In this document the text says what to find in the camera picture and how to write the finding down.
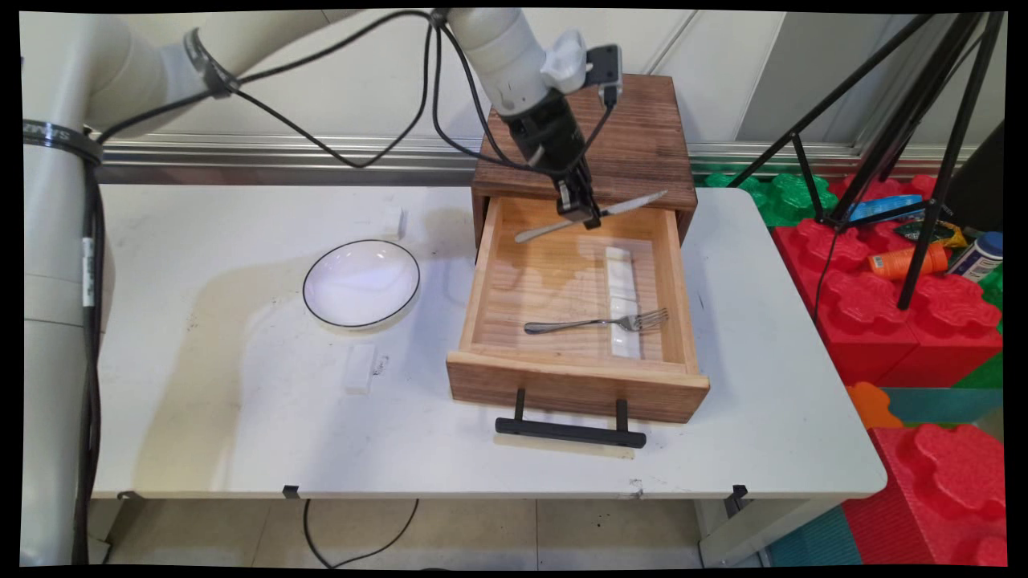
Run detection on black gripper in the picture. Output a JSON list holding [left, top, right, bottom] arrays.
[[504, 90, 604, 231]]

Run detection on silver table knife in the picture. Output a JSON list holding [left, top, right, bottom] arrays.
[[514, 190, 669, 244]]

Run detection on long white cutlery rest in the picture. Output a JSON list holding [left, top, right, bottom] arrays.
[[604, 246, 643, 360]]

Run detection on light wooden drawer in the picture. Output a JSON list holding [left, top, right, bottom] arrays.
[[447, 196, 712, 425]]

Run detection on dark brown wooden cabinet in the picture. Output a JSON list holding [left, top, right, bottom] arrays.
[[471, 67, 699, 246]]

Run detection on silver fork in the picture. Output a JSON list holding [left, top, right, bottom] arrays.
[[524, 308, 671, 336]]

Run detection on green foam block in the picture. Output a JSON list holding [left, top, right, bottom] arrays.
[[697, 173, 838, 228]]

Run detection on white bowl with black rim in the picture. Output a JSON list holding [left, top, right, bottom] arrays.
[[302, 238, 422, 330]]

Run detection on blue packet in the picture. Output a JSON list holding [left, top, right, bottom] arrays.
[[847, 194, 924, 224]]

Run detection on large red foam block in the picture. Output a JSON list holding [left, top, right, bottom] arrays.
[[773, 175, 1005, 388]]

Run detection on orange bottle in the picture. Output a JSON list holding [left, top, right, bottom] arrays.
[[867, 243, 950, 282]]

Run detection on orange foam piece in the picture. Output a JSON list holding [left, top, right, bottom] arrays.
[[846, 382, 904, 430]]

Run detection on black tripod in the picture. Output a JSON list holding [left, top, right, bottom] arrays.
[[727, 11, 1006, 311]]

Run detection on yellow and dark snack packet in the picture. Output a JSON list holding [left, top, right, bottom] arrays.
[[895, 221, 969, 248]]

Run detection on grey metal table leg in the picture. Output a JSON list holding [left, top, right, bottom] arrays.
[[695, 498, 844, 567]]

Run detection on white bottle with blue cap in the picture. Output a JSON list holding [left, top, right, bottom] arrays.
[[948, 232, 1005, 283]]

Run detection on teal foam mat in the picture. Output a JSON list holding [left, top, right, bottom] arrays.
[[883, 388, 1005, 426]]

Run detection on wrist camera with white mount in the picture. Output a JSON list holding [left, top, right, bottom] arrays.
[[541, 31, 624, 108]]

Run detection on black drawer handle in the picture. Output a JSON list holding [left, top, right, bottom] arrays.
[[495, 388, 648, 449]]

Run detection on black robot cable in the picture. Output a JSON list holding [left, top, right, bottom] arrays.
[[72, 10, 621, 565]]

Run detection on aluminium wall rail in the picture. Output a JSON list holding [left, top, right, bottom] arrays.
[[96, 131, 977, 187]]

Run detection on black floor cable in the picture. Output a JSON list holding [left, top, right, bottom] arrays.
[[303, 499, 420, 569]]

